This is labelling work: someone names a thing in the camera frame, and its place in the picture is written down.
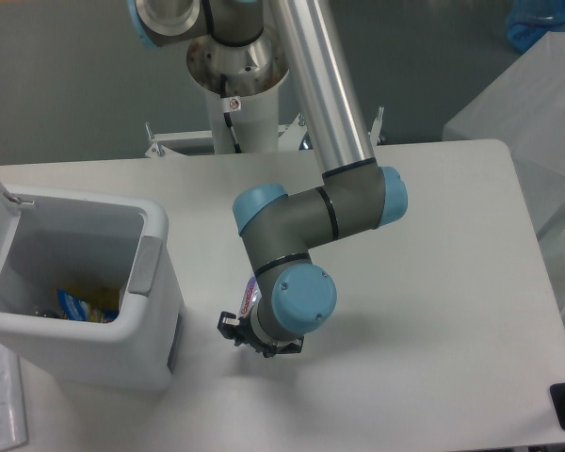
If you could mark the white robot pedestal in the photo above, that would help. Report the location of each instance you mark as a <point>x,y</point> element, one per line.
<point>239,124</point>

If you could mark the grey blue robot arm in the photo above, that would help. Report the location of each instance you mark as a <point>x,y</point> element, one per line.
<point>242,48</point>

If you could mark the blue plastic bag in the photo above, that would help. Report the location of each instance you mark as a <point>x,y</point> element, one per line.
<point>528,21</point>

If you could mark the crushed clear plastic bottle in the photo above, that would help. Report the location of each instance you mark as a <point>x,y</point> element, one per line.
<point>251,296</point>

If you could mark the white paper sheet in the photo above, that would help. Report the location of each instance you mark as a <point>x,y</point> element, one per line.
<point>13,425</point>

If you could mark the colourful trash in can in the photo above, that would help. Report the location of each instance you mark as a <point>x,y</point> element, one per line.
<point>100,305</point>

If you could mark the white trash can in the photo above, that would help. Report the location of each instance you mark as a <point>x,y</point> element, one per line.
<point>87,287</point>

